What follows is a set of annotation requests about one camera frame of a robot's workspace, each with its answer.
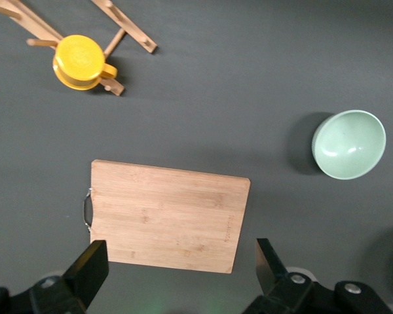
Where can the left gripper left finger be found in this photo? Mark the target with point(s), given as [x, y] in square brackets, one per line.
[85, 274]

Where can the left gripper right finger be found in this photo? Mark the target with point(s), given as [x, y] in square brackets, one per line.
[275, 274]

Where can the wooden cutting board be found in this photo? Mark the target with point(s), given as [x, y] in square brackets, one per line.
[170, 216]

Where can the yellow mug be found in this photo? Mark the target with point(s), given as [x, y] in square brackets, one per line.
[80, 62]

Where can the light green bowl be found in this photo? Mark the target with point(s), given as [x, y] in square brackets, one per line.
[350, 145]

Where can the wooden peg mug rack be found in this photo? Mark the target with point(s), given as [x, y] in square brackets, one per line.
[131, 31]

